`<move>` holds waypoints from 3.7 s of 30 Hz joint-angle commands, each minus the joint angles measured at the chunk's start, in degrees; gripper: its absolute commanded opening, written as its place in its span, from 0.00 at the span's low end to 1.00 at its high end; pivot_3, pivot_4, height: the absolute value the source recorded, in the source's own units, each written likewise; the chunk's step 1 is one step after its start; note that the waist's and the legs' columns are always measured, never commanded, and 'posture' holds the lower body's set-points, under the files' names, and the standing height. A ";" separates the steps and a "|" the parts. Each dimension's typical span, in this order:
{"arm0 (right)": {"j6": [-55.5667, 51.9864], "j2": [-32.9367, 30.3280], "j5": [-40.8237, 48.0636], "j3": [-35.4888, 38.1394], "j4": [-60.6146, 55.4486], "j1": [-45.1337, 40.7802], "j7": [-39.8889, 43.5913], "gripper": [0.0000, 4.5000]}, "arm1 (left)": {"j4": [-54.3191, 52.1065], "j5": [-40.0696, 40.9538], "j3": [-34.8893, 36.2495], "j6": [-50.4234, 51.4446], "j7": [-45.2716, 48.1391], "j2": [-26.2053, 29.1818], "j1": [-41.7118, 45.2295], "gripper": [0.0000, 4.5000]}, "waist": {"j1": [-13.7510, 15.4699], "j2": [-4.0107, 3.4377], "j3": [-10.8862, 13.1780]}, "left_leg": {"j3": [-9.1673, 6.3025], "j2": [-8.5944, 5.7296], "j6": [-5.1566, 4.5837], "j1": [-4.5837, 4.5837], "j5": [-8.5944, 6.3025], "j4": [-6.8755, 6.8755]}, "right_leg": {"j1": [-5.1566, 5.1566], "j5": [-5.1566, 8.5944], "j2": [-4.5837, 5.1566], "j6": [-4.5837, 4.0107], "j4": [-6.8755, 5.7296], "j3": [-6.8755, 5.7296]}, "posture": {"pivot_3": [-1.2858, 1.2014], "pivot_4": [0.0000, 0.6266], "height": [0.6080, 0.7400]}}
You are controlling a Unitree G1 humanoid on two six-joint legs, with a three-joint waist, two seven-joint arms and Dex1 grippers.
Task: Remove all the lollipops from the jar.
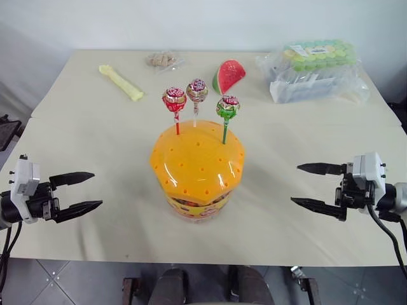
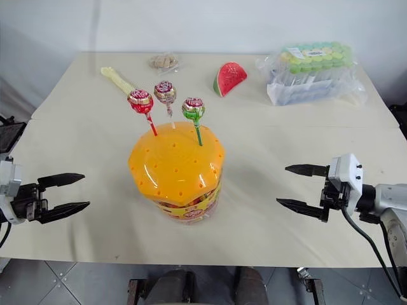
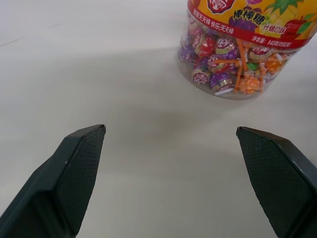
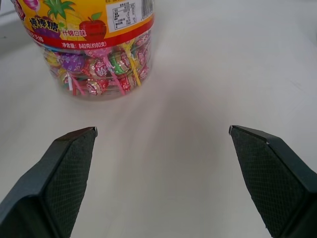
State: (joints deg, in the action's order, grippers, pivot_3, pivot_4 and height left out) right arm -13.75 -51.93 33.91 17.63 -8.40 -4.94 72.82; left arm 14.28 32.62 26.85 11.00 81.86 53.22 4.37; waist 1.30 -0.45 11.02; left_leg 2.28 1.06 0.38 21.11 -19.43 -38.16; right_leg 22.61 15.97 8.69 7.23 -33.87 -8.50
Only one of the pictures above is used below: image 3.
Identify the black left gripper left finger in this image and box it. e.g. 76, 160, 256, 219
0, 123, 107, 238

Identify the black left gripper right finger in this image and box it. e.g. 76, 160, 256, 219
236, 126, 317, 238

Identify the clear plastic lollipop jar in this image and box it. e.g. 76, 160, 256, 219
177, 0, 317, 101

